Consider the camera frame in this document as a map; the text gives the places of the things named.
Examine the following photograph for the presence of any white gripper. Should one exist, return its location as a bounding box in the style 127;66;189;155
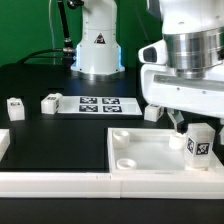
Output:
138;40;224;145

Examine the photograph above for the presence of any white square table top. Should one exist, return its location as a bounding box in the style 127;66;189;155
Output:
107;128;224;177

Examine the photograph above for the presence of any white front fence bar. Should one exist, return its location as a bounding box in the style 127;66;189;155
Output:
0;172;224;199

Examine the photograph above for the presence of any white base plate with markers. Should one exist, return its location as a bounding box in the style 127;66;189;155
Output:
59;96;142;116

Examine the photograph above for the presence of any black cable at base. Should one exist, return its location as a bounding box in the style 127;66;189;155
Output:
17;46;77;66

